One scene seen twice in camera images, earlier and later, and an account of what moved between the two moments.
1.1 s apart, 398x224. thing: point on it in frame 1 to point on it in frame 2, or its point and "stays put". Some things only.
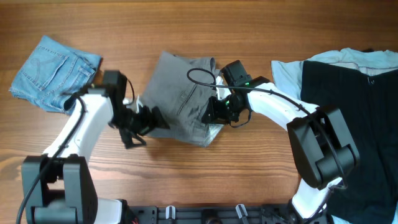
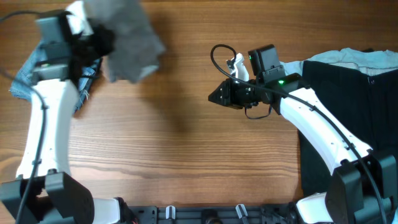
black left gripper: [147, 124] to [107, 35]
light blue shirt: [289, 74] stays put
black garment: [368, 102] stays put
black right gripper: [216, 115] to [230, 97]
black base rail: [257, 213] stays put
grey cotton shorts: [180, 86] to [138, 50]
